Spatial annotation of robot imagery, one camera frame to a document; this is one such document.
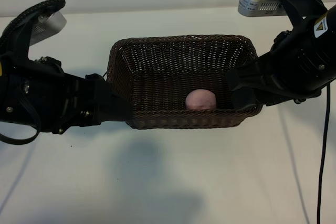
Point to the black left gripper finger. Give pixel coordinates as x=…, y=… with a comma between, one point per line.
x=107, y=95
x=113, y=115

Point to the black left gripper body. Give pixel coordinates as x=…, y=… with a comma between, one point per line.
x=52, y=98

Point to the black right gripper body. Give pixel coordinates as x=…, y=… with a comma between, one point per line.
x=291, y=72

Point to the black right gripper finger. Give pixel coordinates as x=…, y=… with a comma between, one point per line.
x=244, y=77
x=245, y=99

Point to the pink peach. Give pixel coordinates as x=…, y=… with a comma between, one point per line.
x=200, y=100

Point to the dark brown wicker basket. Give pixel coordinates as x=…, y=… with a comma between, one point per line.
x=170, y=77

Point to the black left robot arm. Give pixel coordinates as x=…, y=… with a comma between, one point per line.
x=2, y=95

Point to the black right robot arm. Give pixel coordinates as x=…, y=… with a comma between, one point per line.
x=331, y=48

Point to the black left camera bracket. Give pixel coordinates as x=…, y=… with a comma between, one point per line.
x=22, y=43

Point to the black camera bracket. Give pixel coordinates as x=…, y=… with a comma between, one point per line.
x=22, y=43
x=296, y=6

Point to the black right camera bracket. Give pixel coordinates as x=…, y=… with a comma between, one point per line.
x=296, y=6

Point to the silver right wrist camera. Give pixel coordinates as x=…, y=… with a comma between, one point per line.
x=254, y=5

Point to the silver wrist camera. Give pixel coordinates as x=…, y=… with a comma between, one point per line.
x=254, y=5
x=52, y=24

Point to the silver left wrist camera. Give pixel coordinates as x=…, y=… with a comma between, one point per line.
x=52, y=24

